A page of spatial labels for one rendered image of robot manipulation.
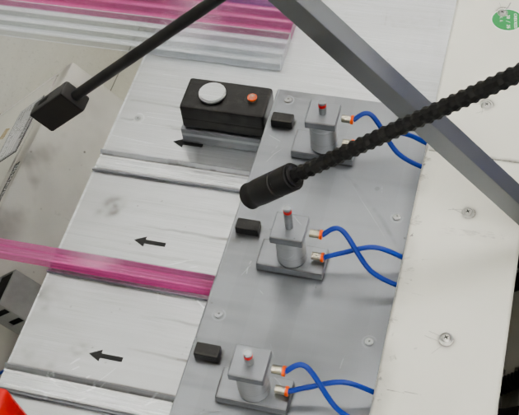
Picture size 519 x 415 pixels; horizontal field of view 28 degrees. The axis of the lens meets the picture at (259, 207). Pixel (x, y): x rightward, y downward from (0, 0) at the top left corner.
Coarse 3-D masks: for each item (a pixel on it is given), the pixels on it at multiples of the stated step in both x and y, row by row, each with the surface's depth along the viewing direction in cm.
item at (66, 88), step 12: (48, 96) 75; (60, 96) 73; (84, 96) 74; (36, 108) 76; (48, 108) 75; (60, 108) 74; (72, 108) 74; (84, 108) 74; (36, 120) 76; (48, 120) 76; (60, 120) 76
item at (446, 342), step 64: (512, 0) 89; (448, 64) 85; (512, 64) 84; (512, 128) 80; (448, 192) 77; (448, 256) 74; (512, 256) 73; (448, 320) 70; (384, 384) 68; (448, 384) 68
